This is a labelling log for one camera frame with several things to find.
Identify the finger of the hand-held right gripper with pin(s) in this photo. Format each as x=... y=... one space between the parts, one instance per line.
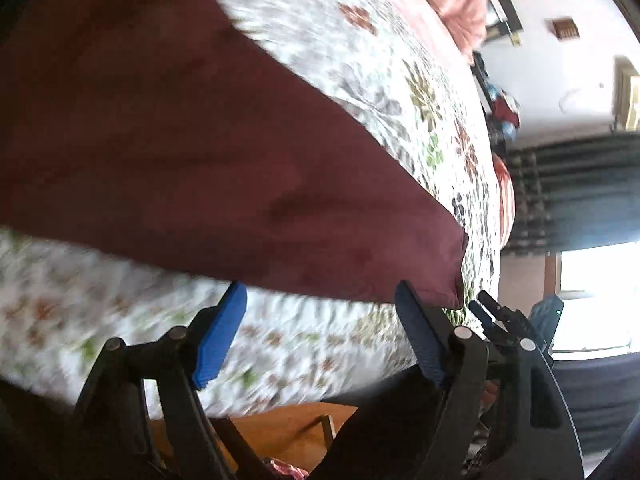
x=492 y=317
x=547 y=317

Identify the maroon pants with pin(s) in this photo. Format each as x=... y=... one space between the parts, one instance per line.
x=175 y=135

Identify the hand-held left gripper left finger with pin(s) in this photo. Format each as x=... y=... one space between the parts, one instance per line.
x=220 y=332

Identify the pile of colourful clothes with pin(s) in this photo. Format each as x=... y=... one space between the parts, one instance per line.
x=502 y=110

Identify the bright window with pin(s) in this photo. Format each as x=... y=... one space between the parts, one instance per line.
x=600 y=295

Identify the brown wall fixture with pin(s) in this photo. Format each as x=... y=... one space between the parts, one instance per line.
x=564 y=28

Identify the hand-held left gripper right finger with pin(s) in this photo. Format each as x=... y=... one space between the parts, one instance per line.
x=422 y=335

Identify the dark wooden headboard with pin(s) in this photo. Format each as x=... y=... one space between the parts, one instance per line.
x=505 y=5

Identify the person's dark garment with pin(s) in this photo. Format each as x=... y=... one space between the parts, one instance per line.
x=380 y=420

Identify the dark curtain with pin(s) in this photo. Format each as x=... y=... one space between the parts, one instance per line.
x=590 y=185

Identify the floral quilted bedspread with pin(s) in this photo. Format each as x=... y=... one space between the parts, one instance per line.
x=350 y=60

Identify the red striped cloth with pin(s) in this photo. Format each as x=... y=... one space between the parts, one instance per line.
x=505 y=195

